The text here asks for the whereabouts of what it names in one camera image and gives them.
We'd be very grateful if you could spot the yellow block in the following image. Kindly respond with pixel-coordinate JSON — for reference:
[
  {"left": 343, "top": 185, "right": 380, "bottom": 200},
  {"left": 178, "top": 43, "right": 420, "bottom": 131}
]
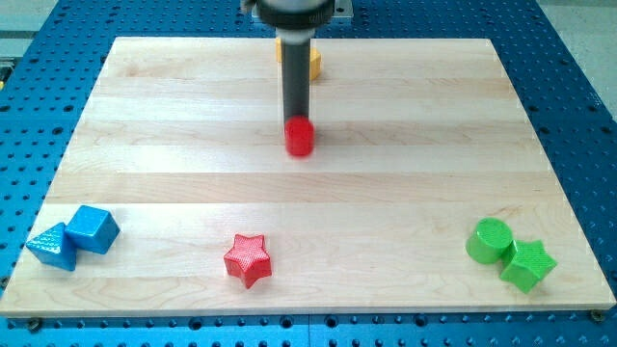
[{"left": 275, "top": 38, "right": 322, "bottom": 81}]

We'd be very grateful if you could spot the blue triangle block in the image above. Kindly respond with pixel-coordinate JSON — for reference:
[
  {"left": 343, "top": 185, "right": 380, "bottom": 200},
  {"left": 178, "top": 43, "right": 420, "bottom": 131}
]
[{"left": 26, "top": 223, "right": 77, "bottom": 271}]

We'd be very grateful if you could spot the light wooden board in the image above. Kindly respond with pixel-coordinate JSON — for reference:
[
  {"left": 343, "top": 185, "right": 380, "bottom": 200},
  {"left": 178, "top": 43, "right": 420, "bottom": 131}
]
[{"left": 1, "top": 37, "right": 615, "bottom": 317}]

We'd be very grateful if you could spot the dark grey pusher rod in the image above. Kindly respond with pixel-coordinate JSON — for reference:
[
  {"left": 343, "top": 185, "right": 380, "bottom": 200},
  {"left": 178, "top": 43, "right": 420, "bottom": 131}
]
[{"left": 282, "top": 40, "right": 310, "bottom": 123}]

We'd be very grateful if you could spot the red star block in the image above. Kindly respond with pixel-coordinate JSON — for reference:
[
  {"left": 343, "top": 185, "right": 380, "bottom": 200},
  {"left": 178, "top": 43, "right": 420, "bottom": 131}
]
[{"left": 224, "top": 234, "right": 272, "bottom": 289}]

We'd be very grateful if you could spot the red cylinder block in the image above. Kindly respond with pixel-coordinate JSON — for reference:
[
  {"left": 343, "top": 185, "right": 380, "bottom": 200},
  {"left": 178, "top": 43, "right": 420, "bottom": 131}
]
[{"left": 284, "top": 116, "right": 315, "bottom": 157}]

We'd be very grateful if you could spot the blue cube block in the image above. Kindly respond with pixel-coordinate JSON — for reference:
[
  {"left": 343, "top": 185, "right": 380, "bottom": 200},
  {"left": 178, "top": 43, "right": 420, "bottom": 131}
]
[{"left": 65, "top": 205, "right": 121, "bottom": 254}]

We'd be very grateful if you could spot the black round robot end effector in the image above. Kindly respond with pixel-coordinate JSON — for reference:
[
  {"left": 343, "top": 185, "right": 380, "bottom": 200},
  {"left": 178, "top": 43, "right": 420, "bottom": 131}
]
[{"left": 240, "top": 0, "right": 335, "bottom": 40}]

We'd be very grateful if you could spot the green cylinder block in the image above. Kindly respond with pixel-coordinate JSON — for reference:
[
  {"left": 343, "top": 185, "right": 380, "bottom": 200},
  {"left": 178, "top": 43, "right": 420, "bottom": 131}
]
[{"left": 466, "top": 217, "right": 513, "bottom": 264}]

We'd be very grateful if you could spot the green star block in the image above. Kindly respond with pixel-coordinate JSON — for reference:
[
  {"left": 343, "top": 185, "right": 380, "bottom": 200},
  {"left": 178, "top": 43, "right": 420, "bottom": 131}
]
[{"left": 499, "top": 240, "right": 558, "bottom": 294}]

